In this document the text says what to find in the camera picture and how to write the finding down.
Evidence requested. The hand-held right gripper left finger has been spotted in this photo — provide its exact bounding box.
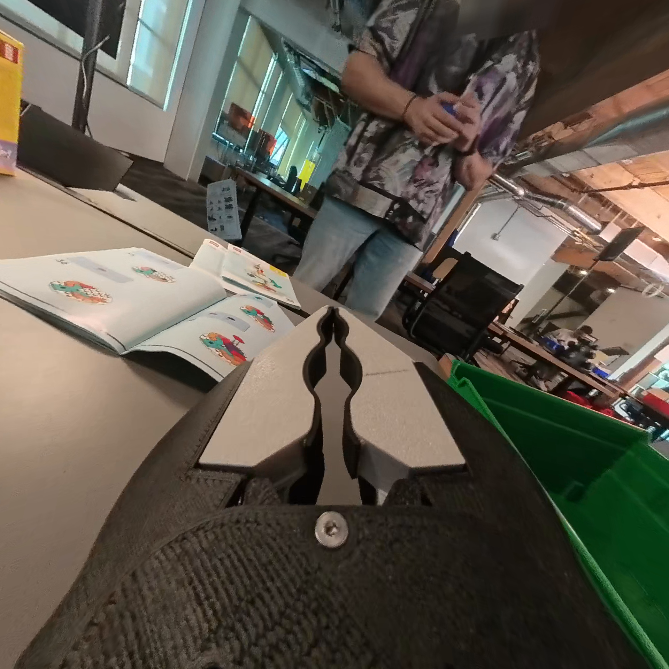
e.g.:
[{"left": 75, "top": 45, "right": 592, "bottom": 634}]
[{"left": 198, "top": 307, "right": 335, "bottom": 502}]

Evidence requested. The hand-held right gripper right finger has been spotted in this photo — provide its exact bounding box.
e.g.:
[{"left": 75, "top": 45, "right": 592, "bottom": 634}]
[{"left": 333, "top": 307, "right": 467, "bottom": 502}]

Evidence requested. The large instruction booklet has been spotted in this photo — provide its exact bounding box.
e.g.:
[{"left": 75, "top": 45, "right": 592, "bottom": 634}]
[{"left": 0, "top": 247, "right": 296, "bottom": 385}]

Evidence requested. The yellow toy set box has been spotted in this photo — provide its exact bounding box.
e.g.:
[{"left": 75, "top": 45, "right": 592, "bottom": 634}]
[{"left": 0, "top": 30, "right": 25, "bottom": 177}]

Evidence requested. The black mesh office chair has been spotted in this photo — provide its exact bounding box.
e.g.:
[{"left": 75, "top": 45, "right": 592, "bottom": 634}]
[{"left": 401, "top": 252, "right": 524, "bottom": 361}]

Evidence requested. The small booklet with unicorn picture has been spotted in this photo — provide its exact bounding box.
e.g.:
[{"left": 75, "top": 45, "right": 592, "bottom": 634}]
[{"left": 221, "top": 246, "right": 303, "bottom": 309}]

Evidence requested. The long wooden table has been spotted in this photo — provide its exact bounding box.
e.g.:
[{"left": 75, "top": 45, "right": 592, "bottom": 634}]
[
  {"left": 230, "top": 167, "right": 325, "bottom": 246},
  {"left": 489, "top": 319, "right": 628, "bottom": 398}
]

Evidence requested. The small plain instruction booklet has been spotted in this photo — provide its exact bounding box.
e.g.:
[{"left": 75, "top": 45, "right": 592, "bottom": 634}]
[{"left": 189, "top": 239, "right": 246, "bottom": 278}]

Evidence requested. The green plastic bin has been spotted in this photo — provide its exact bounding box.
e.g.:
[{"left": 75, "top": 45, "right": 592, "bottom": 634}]
[{"left": 447, "top": 360, "right": 669, "bottom": 669}]

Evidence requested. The white pictogram sheet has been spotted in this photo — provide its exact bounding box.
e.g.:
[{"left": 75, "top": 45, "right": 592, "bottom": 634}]
[{"left": 205, "top": 179, "right": 243, "bottom": 242}]

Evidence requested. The black mounted panel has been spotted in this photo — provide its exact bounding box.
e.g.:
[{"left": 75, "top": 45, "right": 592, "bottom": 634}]
[{"left": 598, "top": 226, "right": 645, "bottom": 262}]

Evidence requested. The black tripod stand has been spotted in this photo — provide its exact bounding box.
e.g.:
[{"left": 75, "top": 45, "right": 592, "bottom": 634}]
[{"left": 70, "top": 0, "right": 113, "bottom": 132}]

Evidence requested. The silver ventilation duct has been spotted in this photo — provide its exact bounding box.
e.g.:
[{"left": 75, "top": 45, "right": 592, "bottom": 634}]
[{"left": 489, "top": 172, "right": 602, "bottom": 233}]

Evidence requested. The large dark wall screen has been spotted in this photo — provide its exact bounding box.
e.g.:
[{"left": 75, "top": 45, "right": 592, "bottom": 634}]
[{"left": 29, "top": 0, "right": 129, "bottom": 59}]

